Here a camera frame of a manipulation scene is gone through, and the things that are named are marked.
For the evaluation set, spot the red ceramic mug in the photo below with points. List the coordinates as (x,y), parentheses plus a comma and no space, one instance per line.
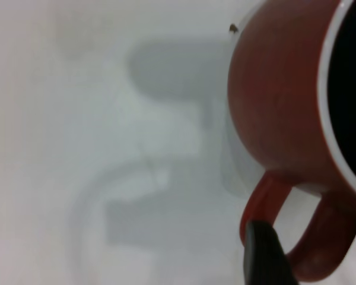
(270,89)

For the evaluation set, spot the small black speck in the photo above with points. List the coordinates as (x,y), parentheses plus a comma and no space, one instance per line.
(233,28)

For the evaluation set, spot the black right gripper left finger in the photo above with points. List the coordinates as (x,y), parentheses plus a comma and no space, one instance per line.
(264,255)

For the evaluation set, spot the dark coffee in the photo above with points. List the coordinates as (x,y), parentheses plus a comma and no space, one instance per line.
(350,74)

